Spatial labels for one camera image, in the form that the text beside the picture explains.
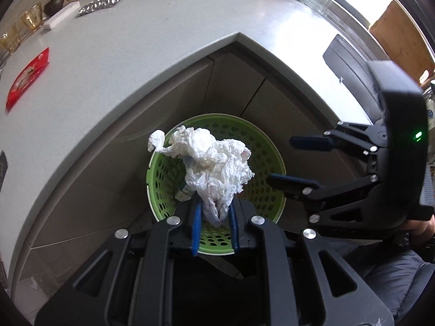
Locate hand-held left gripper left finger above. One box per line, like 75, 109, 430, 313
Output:
36, 195, 204, 326

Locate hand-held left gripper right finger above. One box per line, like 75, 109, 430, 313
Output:
228, 199, 395, 326

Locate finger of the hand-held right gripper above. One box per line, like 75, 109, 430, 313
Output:
266, 173, 384, 225
290, 120, 388, 158

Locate blue and white milk carton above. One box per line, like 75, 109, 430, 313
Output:
175, 177, 196, 202

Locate green plastic basket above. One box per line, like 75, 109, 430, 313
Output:
146, 113, 287, 256

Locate large white tissue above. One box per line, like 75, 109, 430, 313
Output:
148, 126, 256, 228

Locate person's right hand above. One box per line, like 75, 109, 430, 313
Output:
404, 215, 435, 245

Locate beige cabinet door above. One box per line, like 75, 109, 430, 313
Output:
25, 54, 215, 248
238, 75, 368, 177
200, 52, 269, 143

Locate person's grey trousers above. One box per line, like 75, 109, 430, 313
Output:
326, 234, 435, 320

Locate wooden board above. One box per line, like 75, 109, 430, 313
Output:
369, 0, 435, 85

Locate red snack packet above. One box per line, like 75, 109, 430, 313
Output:
6, 48, 50, 112

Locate silver blister pack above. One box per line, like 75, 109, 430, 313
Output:
77, 0, 130, 17

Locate white rectangular block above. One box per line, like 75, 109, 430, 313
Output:
42, 1, 80, 30

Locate brown clay cup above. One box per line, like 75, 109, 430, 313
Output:
44, 0, 65, 16

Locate plain amber drinking glass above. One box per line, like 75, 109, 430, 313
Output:
0, 24, 23, 53
21, 3, 43, 31

